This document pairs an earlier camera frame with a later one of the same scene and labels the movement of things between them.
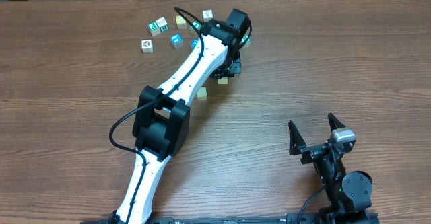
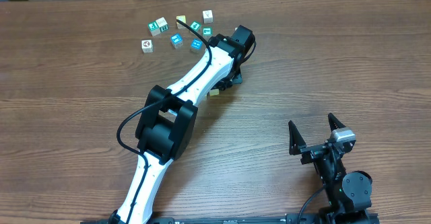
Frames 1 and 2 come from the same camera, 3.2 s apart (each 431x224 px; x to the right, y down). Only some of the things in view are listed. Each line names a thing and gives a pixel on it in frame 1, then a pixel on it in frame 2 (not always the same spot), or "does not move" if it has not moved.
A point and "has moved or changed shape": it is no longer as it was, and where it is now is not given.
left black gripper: x=236 y=66 → x=236 y=75
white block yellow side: x=223 y=80 has moved or changed shape
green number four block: x=196 y=25 does not move
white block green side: x=162 y=23 does not move
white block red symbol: x=147 y=46 does not move
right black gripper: x=298 y=147 does not move
